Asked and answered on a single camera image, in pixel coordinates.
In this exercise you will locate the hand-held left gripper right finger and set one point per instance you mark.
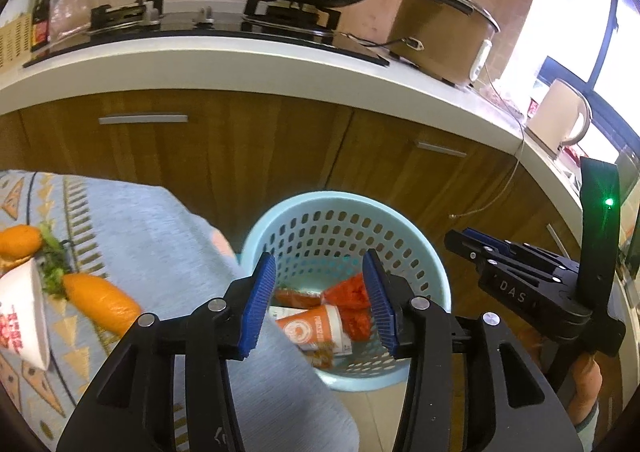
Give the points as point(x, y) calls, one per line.
point(380, 302)

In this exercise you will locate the orange toy carrot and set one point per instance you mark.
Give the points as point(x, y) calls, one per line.
point(100, 302)
point(20, 241)

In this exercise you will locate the red plastic wrapper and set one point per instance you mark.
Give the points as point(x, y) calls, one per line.
point(347, 292)

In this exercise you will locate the wooden base cabinet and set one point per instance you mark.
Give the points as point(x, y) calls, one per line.
point(250, 146)

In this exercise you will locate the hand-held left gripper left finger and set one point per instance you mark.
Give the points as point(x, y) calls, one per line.
point(257, 302)

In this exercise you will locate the light blue plastic basket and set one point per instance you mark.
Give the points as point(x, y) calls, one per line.
point(320, 227)

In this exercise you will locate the red packet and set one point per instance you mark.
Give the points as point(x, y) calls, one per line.
point(575, 152)

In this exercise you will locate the orange snack packet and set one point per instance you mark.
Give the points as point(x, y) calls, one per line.
point(295, 298)

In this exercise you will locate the beige slotted utensil holder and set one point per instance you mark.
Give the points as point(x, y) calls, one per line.
point(15, 39)

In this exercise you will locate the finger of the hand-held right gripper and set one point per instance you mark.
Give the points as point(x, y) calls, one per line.
point(470, 249)
point(487, 238)

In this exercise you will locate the person's right forearm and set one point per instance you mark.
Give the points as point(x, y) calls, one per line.
point(585, 382)

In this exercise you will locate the window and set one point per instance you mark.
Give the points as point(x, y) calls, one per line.
point(550, 6)

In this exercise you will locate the blue patterned tablecloth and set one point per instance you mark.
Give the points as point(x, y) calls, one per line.
point(150, 232)

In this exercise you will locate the clear plastic bag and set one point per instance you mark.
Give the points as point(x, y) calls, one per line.
point(70, 11)

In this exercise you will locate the brown rice cooker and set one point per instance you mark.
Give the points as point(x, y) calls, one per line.
point(440, 36)

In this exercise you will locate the orange paper cup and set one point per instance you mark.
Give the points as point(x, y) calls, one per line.
point(305, 329)

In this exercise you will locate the beige electric kettle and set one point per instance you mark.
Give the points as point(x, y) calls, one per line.
point(555, 116)

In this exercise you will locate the white red-printed paper bowl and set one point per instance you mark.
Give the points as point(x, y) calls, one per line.
point(25, 322)

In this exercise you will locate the black glass gas stove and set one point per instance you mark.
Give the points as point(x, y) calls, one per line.
point(200, 34)

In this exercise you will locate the dark soy sauce bottle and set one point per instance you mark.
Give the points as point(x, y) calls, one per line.
point(41, 31)

